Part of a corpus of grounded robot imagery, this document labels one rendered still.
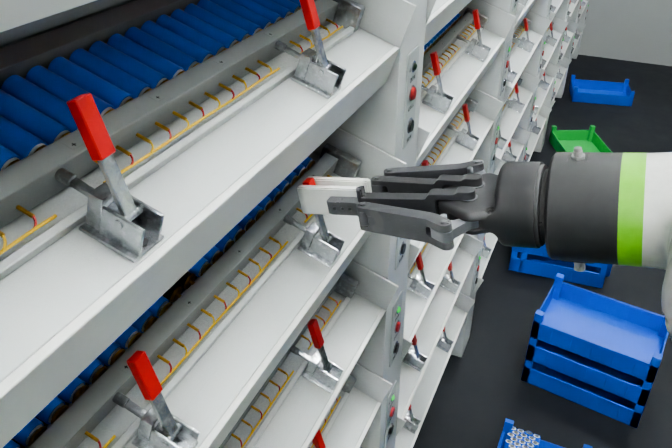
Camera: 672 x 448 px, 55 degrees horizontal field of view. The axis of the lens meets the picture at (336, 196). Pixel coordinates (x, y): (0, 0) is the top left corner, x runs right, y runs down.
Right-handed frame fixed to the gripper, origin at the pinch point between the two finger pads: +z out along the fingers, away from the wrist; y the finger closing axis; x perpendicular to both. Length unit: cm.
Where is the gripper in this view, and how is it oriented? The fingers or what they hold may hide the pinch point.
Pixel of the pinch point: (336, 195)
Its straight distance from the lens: 64.3
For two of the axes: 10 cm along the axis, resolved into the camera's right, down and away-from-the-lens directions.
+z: -9.0, -0.4, 4.4
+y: 4.1, -4.7, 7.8
